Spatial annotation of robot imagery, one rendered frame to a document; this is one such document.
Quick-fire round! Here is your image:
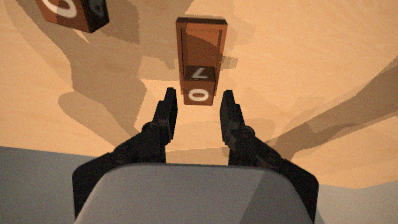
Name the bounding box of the brown shallow tray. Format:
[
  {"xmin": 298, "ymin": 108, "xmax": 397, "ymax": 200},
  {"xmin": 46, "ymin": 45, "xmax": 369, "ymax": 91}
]
[{"xmin": 175, "ymin": 17, "xmax": 228, "ymax": 96}]

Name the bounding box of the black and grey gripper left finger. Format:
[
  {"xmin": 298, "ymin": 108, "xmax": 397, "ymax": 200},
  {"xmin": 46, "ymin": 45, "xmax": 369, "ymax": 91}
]
[{"xmin": 72, "ymin": 87, "xmax": 178, "ymax": 221}]

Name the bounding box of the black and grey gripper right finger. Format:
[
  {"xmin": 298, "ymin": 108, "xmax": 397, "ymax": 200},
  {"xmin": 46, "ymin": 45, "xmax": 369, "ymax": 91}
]
[{"xmin": 219, "ymin": 90, "xmax": 319, "ymax": 224}]

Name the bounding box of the brown wooden number cube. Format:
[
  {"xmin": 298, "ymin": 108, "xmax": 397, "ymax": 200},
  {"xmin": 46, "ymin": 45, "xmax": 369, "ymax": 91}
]
[
  {"xmin": 182, "ymin": 65, "xmax": 216, "ymax": 106},
  {"xmin": 35, "ymin": 0, "xmax": 110, "ymax": 34}
]

